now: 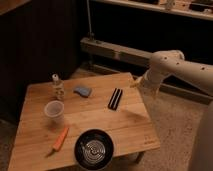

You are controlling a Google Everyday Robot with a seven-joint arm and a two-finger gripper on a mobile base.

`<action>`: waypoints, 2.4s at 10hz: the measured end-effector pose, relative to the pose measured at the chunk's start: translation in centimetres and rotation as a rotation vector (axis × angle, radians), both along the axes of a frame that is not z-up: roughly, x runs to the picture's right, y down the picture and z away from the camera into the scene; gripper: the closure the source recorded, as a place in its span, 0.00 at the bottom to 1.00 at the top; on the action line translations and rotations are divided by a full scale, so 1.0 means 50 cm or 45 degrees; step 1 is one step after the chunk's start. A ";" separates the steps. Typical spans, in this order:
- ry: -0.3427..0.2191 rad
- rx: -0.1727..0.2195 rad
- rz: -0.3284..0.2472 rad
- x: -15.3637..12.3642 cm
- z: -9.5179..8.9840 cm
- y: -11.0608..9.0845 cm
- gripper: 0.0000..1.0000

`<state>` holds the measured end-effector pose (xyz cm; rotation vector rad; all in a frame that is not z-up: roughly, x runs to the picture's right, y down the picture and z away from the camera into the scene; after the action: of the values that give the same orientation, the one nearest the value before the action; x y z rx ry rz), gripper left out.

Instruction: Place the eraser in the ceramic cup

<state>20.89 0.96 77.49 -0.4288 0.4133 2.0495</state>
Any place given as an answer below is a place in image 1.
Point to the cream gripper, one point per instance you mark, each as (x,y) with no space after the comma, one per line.
(139,82)

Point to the black striped eraser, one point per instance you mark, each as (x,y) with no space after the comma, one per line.
(115,99)

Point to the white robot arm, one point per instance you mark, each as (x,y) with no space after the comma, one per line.
(202,152)

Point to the translucent ceramic cup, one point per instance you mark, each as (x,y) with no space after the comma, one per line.
(54,110)

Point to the wooden table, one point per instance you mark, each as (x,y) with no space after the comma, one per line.
(129,126)

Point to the vertical metal pole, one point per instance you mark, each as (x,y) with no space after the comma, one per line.
(91,34)

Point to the black bowl with spiral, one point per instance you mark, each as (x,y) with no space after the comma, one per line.
(93,150)

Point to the clear plastic bottle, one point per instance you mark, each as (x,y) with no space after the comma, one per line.
(58,87)

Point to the wooden shelf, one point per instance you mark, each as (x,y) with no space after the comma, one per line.
(175,7)

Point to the orange carrot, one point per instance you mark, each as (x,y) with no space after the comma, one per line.
(57,145)

